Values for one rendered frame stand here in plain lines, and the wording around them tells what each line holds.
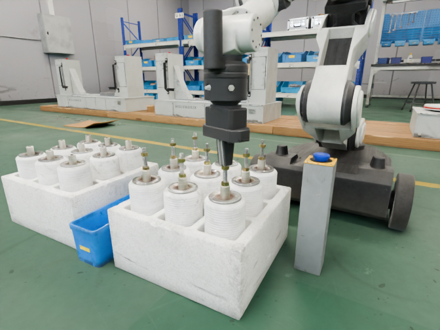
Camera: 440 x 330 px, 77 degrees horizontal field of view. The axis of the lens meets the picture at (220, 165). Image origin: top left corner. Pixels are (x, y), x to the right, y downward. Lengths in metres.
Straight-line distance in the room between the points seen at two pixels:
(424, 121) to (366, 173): 1.57
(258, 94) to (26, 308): 2.50
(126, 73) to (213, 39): 3.51
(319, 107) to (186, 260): 0.61
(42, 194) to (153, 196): 0.42
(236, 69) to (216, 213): 0.30
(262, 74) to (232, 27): 2.31
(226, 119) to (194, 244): 0.28
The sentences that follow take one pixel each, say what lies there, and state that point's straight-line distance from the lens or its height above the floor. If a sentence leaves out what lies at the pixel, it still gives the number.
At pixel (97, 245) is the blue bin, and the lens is 0.86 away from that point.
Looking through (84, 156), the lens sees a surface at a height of 0.24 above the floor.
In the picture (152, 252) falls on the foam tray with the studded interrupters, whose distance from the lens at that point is 0.74.
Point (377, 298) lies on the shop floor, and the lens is 0.84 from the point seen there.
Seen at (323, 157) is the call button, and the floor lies 0.33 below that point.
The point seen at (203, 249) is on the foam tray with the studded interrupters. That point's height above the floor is 0.16.
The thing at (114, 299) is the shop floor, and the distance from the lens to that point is 0.79.
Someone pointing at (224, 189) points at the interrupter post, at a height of 0.27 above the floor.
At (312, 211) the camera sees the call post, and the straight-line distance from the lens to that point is 0.75.
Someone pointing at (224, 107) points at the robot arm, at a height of 0.46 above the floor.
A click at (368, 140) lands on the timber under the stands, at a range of 2.55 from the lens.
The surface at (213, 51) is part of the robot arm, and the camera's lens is 0.52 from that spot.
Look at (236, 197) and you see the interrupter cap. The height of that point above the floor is 0.25.
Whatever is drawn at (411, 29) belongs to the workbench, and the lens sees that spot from 6.59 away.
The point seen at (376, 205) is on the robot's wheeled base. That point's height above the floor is 0.10.
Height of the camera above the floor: 0.51
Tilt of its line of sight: 17 degrees down
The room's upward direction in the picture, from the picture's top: straight up
